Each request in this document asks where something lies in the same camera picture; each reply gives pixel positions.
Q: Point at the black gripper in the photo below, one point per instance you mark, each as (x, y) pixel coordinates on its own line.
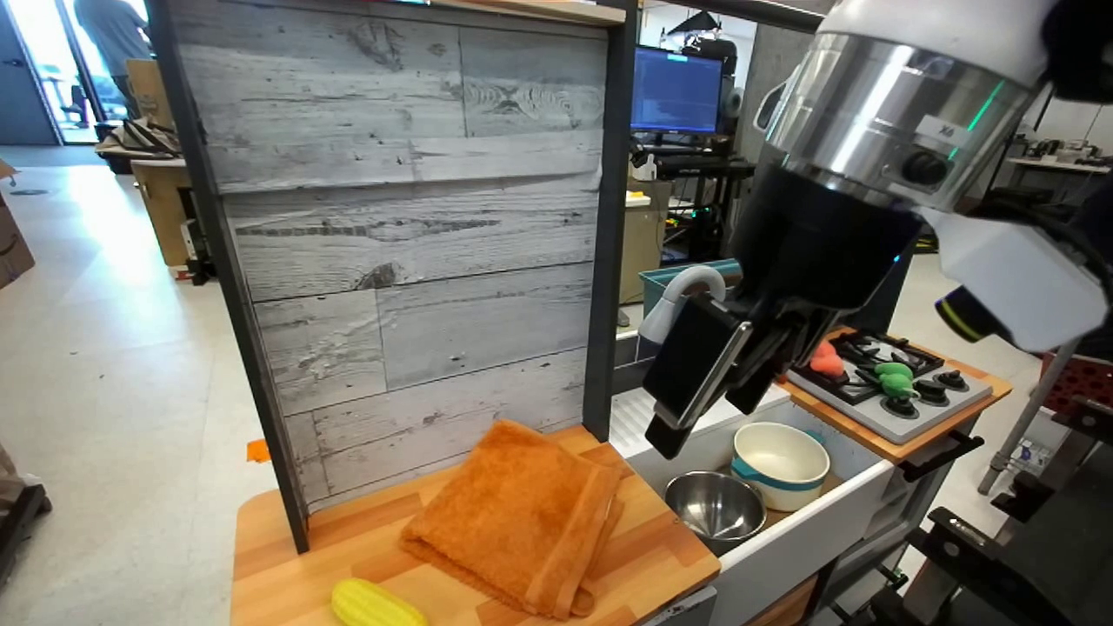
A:
(820, 256)

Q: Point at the orange terry towel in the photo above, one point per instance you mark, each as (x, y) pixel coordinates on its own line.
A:
(517, 516)

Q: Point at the yellow corn plush toy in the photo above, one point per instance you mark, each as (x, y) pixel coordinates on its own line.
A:
(369, 605)

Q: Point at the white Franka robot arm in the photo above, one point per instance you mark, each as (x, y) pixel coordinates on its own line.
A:
(905, 105)

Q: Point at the pink plush toy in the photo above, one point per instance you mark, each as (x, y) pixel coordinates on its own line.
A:
(825, 364)

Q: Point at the green plush toy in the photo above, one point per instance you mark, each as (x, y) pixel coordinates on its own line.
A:
(895, 375)

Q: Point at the grey toy stove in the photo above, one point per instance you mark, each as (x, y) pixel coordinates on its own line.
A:
(917, 413)

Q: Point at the black box with silver edge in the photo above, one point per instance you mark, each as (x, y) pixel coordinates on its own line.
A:
(698, 370)

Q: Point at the stainless steel bowl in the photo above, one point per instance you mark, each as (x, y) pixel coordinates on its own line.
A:
(715, 509)

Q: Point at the blue-screen monitor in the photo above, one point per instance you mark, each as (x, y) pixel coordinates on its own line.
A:
(676, 90)

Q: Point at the red plastic crate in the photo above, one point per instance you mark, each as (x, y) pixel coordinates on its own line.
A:
(1081, 386)

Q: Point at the wooden bench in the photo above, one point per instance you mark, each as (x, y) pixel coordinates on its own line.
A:
(160, 195)

